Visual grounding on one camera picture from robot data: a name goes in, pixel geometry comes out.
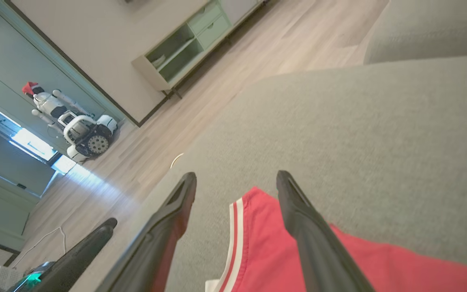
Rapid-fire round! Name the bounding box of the red jersey with white sleeves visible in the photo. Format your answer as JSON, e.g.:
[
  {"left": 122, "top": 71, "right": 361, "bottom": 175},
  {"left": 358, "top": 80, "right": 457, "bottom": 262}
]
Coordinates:
[{"left": 205, "top": 187, "right": 467, "bottom": 292}]

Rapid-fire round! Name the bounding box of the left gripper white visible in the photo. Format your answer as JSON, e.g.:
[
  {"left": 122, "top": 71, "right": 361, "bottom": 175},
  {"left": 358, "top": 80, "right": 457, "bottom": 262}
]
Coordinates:
[{"left": 6, "top": 217, "right": 118, "bottom": 292}]

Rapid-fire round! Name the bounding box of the grey sofa back cushion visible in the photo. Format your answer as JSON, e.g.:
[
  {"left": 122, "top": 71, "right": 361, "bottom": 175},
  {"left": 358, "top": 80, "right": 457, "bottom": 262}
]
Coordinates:
[{"left": 363, "top": 0, "right": 467, "bottom": 65}]

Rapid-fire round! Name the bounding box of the white perforated box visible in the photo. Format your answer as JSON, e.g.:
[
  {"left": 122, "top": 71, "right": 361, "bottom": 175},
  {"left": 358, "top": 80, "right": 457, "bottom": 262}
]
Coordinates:
[{"left": 0, "top": 266, "right": 24, "bottom": 292}]

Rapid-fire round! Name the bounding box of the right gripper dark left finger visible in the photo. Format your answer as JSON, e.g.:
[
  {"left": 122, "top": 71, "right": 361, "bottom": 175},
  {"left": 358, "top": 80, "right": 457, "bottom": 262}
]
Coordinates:
[{"left": 95, "top": 172, "right": 197, "bottom": 292}]

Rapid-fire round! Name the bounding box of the thin white floor cable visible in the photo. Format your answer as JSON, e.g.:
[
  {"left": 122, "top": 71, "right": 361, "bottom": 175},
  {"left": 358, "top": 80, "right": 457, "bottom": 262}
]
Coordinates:
[{"left": 11, "top": 226, "right": 68, "bottom": 269}]

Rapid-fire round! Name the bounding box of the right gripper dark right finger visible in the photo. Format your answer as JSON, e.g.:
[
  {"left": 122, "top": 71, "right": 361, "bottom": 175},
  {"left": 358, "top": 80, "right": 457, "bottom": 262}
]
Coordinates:
[{"left": 276, "top": 170, "right": 377, "bottom": 292}]

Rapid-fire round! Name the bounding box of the red santa hat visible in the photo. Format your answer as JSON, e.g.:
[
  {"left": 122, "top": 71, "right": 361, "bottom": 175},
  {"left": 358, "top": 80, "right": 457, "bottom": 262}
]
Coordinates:
[{"left": 22, "top": 82, "right": 44, "bottom": 96}]

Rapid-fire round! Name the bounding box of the white wheeled humanoid robot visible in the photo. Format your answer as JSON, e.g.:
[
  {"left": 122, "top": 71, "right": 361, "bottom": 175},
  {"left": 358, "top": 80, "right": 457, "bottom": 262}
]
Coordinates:
[{"left": 22, "top": 81, "right": 119, "bottom": 163}]

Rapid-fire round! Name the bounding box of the green and white sideboard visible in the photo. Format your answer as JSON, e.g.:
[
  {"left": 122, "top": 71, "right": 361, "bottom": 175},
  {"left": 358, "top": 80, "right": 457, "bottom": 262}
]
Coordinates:
[{"left": 131, "top": 0, "right": 267, "bottom": 100}]

